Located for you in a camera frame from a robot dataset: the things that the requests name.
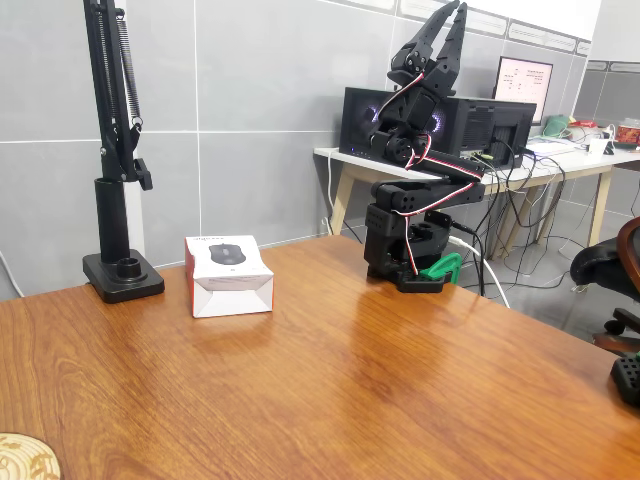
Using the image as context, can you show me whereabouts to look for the black office chair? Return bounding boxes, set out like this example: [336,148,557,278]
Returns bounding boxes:
[569,217,640,351]

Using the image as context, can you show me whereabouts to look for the red white servo cable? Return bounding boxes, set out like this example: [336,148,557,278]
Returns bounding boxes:
[377,72,485,277]

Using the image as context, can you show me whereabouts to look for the round wooden coaster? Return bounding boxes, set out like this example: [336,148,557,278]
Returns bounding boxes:
[0,432,62,480]

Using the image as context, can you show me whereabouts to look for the black power cable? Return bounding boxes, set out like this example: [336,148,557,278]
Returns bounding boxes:
[449,222,489,299]

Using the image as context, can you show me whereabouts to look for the black computer case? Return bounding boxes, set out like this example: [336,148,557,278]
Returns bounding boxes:
[338,87,537,177]

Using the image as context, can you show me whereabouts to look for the green cap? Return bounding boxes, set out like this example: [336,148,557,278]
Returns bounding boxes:
[542,114,574,139]

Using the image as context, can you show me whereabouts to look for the black desk clamp base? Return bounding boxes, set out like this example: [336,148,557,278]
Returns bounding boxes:
[82,175,166,305]

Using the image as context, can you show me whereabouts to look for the red jar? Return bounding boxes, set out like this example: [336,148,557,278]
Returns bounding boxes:
[615,118,640,149]

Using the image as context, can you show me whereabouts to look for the computer monitor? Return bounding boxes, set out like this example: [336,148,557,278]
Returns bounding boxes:
[492,56,555,126]

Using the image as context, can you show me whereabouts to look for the orange white mouse box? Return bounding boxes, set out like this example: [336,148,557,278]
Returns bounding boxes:
[184,233,275,319]

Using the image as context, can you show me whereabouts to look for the white papers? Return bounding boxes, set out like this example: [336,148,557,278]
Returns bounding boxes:
[524,137,576,154]

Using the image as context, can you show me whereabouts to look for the white usb cable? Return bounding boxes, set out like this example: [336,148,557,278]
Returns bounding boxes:
[447,237,511,309]

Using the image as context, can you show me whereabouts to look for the green table clamp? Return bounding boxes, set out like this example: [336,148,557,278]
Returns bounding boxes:
[417,252,464,286]

